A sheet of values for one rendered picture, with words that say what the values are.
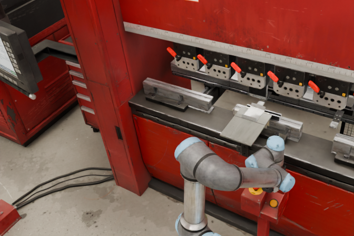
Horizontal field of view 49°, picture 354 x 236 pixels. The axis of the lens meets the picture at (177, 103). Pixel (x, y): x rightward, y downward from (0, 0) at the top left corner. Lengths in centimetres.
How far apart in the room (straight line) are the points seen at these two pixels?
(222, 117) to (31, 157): 203
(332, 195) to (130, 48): 144
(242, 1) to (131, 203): 185
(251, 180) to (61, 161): 242
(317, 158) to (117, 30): 133
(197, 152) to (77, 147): 242
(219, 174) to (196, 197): 23
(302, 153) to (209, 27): 82
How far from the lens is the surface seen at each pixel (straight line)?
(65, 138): 387
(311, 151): 220
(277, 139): 178
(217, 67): 214
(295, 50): 190
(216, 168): 137
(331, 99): 199
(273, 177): 160
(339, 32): 180
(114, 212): 312
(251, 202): 209
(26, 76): 220
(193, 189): 154
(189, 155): 142
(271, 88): 236
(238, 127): 212
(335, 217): 238
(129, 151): 280
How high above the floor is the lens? 241
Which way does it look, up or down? 38 degrees down
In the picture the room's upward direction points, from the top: 8 degrees counter-clockwise
